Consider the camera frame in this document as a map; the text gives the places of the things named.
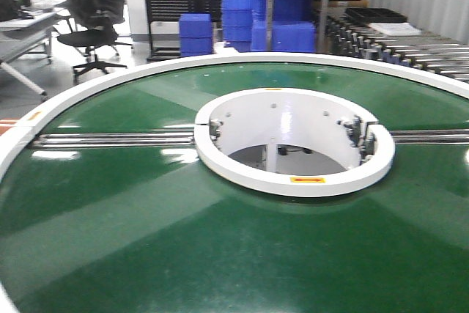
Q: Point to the grey folding desk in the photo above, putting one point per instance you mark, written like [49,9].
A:
[28,36]

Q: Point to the black office chair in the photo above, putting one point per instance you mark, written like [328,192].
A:
[99,18]

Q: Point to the white flat tray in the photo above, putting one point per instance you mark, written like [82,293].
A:
[395,29]

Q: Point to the white outer conveyor rim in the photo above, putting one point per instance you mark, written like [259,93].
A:
[152,229]

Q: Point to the steel roller conveyor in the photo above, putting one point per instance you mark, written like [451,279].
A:
[428,51]

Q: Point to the blue bin stack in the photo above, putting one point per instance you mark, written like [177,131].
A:
[195,34]
[236,23]

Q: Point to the blue bin stack left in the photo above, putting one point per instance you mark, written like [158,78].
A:
[195,34]

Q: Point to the blue bins under shelf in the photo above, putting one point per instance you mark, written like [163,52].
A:
[292,30]

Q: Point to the steel divider rollers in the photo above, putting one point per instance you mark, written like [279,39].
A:
[159,138]
[444,136]

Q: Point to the black compartment tray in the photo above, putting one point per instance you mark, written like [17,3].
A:
[374,15]

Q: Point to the blue bin stack middle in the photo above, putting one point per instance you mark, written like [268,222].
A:
[236,23]

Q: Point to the left steel divider rollers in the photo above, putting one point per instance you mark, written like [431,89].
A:
[159,138]

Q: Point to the right steel divider rollers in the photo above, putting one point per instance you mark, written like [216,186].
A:
[444,136]

